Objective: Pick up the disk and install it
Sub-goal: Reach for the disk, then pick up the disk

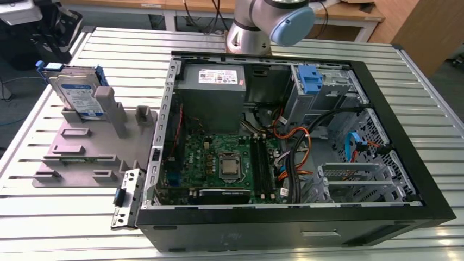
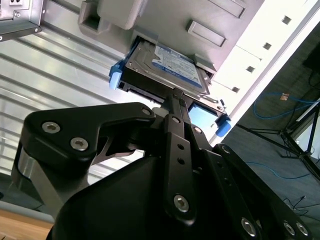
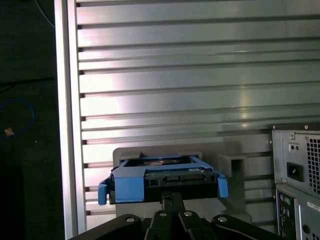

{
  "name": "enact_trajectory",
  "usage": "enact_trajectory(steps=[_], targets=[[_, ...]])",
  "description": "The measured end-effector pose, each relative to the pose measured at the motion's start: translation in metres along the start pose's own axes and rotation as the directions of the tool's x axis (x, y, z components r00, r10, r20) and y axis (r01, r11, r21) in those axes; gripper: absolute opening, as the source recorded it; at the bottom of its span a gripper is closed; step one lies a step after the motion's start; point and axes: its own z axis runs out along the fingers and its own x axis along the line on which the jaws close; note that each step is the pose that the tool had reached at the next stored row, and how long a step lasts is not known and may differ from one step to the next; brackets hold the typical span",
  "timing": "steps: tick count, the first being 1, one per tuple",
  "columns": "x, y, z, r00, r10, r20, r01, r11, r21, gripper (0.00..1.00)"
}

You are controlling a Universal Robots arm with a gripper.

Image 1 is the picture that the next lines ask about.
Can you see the grey parts rack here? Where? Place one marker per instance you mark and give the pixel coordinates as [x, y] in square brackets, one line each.
[101, 152]

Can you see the black graphics card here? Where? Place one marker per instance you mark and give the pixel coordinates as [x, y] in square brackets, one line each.
[224, 197]

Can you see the silver drive cage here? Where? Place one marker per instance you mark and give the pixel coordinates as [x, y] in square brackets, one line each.
[318, 106]

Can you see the green RAM stick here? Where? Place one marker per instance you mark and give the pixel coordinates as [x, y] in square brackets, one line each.
[77, 160]

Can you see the blue drive latch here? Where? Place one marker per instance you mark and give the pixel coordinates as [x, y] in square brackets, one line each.
[309, 79]

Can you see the wooden desk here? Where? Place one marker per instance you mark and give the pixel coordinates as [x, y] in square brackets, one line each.
[344, 13]

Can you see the grey power supply unit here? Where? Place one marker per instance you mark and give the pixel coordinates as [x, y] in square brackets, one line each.
[213, 108]

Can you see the silver CPU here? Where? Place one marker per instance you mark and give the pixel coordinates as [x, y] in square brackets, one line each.
[229, 167]

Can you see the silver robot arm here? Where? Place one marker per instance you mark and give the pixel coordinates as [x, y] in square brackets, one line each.
[246, 35]

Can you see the hard disk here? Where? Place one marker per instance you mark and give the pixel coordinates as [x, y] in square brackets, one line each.
[77, 95]

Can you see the black RAM slot bank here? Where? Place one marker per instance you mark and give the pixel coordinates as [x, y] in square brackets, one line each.
[261, 168]

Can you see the metal disk bay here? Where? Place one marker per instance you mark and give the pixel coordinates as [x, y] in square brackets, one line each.
[358, 183]

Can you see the black PC case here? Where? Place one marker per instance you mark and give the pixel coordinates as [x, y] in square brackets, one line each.
[253, 231]

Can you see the green motherboard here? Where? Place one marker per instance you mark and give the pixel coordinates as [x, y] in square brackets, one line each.
[202, 152]

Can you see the wooden cabinet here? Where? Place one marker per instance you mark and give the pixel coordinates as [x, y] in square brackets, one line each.
[426, 32]

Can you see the silver slot bracket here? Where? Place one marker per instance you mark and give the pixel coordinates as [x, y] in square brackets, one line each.
[130, 185]

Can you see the CPU socket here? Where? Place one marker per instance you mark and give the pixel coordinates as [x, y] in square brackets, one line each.
[229, 179]

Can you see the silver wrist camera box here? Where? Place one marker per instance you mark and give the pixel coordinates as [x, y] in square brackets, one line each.
[17, 12]

